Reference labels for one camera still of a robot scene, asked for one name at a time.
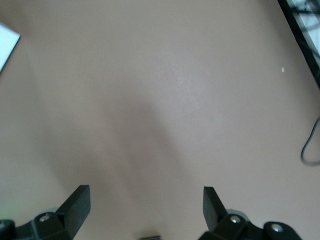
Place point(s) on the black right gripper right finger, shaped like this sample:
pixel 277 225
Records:
pixel 212 212

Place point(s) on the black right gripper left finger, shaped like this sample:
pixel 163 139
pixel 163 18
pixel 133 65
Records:
pixel 72 210

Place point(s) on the white drawer cabinet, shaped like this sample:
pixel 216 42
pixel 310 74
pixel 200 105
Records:
pixel 6 45

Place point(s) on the black table edge strip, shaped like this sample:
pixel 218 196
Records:
pixel 300 37

